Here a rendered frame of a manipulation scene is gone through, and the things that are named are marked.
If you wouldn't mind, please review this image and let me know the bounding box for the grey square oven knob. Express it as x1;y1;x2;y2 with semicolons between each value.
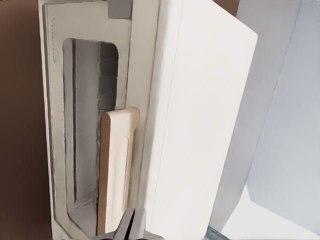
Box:
107;0;132;20

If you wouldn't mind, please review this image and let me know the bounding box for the pale blue-green tray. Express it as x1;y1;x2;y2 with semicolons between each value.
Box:
205;225;226;240

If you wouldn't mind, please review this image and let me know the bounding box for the cream oven door with window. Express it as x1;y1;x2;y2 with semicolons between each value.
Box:
41;1;134;240

